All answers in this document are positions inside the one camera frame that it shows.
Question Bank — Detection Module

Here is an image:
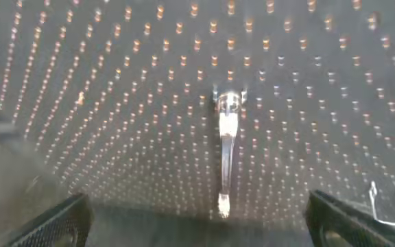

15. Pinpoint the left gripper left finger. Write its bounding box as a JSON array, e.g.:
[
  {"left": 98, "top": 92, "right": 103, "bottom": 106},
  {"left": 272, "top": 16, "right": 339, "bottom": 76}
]
[{"left": 8, "top": 193, "right": 94, "bottom": 247}]

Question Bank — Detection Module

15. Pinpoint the wrench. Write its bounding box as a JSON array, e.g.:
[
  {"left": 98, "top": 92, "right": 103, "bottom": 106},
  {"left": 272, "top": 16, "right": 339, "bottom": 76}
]
[{"left": 216, "top": 91, "right": 243, "bottom": 220}]

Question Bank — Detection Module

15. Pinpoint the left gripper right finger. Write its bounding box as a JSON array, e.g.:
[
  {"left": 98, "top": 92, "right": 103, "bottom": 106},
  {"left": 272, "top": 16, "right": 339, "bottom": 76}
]
[{"left": 304, "top": 189, "right": 395, "bottom": 247}]

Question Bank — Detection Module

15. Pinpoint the black pegboard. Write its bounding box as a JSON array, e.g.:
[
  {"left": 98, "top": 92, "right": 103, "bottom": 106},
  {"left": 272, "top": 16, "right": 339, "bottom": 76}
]
[{"left": 0, "top": 0, "right": 395, "bottom": 227}]

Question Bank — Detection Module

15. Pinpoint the metal loop hook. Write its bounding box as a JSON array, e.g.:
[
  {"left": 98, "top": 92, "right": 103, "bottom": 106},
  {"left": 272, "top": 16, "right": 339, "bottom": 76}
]
[{"left": 368, "top": 180, "right": 395, "bottom": 236}]

